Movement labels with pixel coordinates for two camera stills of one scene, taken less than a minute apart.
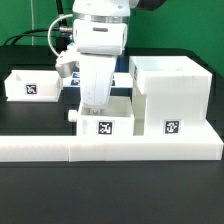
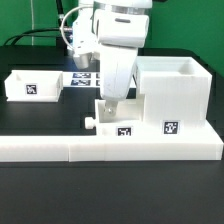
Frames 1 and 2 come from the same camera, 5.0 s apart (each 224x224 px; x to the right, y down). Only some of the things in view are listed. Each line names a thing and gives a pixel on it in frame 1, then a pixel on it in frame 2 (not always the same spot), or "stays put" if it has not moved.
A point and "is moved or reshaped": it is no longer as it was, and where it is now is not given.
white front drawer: (117, 118) is moved or reshaped
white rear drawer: (33, 86) stays put
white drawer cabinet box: (176, 87) stays put
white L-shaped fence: (188, 145) stays put
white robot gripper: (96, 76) to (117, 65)
